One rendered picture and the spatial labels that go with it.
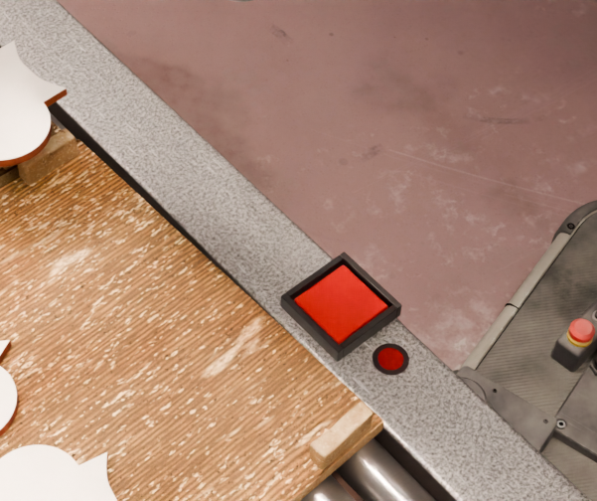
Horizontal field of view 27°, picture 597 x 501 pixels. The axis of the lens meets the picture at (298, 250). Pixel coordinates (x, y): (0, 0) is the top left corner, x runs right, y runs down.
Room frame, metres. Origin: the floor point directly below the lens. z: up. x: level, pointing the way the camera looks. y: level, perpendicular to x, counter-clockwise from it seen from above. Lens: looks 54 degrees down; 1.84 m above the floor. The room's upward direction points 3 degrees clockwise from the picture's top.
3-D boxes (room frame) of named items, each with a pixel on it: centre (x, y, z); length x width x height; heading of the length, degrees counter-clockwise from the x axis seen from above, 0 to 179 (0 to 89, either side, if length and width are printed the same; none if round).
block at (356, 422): (0.47, -0.04, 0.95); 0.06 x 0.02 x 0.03; 136
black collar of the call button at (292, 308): (0.61, -0.04, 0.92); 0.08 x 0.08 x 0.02; 44
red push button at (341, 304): (0.61, -0.04, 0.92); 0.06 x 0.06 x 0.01; 44
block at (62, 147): (0.74, 0.24, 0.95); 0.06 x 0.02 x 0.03; 136
